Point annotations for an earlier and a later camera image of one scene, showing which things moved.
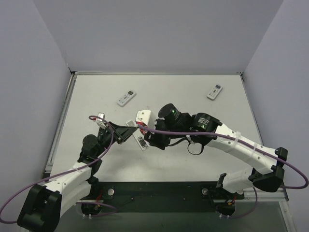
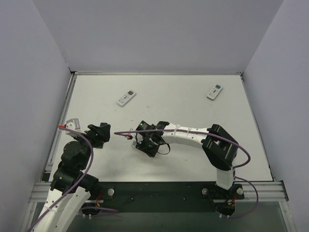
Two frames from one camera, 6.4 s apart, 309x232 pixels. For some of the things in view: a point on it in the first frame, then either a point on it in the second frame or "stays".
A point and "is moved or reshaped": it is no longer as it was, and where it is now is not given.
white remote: (215, 91) stays
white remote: (139, 137) is moved or reshaped
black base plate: (160, 197) stays
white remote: (129, 95) stays
